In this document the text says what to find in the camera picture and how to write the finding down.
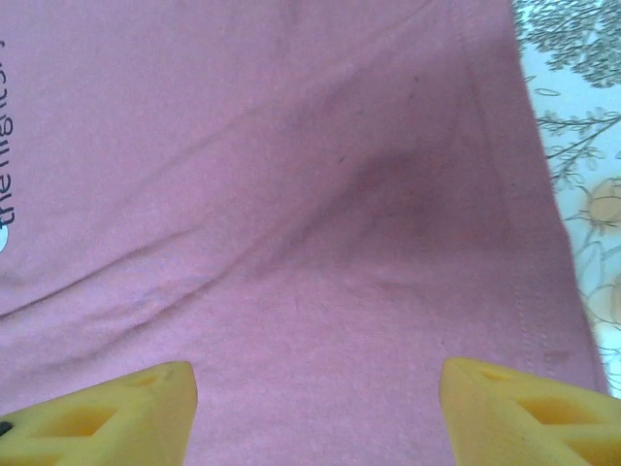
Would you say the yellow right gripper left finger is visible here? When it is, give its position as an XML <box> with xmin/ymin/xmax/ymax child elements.
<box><xmin>0</xmin><ymin>359</ymin><xmax>198</xmax><ymax>466</ymax></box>

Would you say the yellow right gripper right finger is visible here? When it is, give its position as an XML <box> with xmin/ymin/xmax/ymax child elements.
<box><xmin>439</xmin><ymin>356</ymin><xmax>621</xmax><ymax>466</ymax></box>

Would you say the pink printed t-shirt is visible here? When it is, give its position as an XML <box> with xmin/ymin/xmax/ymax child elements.
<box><xmin>0</xmin><ymin>0</ymin><xmax>610</xmax><ymax>466</ymax></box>

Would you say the floral patterned tablecloth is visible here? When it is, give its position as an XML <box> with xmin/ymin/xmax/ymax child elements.
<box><xmin>511</xmin><ymin>0</ymin><xmax>621</xmax><ymax>395</ymax></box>

